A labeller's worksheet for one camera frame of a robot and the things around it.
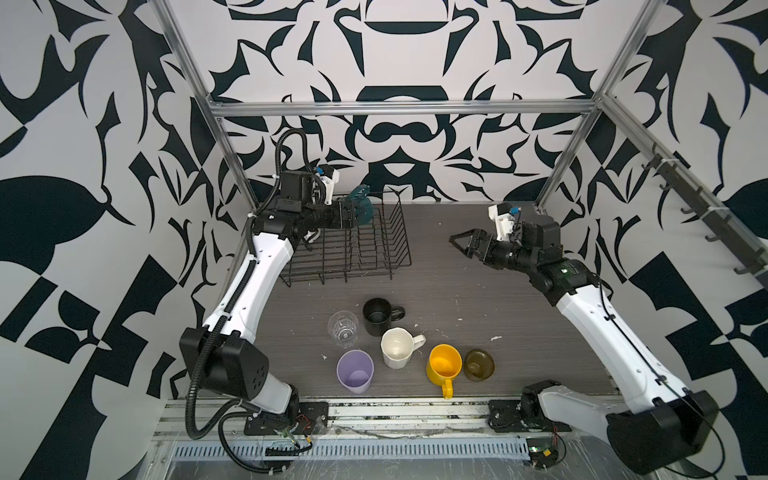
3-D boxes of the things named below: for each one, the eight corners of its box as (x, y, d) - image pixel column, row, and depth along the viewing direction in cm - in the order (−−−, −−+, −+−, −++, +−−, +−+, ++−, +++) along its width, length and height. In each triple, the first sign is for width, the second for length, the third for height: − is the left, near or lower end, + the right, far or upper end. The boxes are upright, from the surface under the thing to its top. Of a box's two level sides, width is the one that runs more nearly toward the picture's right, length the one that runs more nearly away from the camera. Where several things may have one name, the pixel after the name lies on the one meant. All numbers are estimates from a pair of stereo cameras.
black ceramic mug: (376, 341, 88) (376, 330, 81) (358, 321, 91) (357, 309, 85) (403, 318, 92) (404, 305, 86) (385, 299, 96) (385, 286, 90)
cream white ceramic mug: (380, 371, 83) (380, 359, 75) (380, 342, 88) (380, 327, 80) (423, 371, 83) (427, 359, 75) (420, 342, 88) (424, 327, 80)
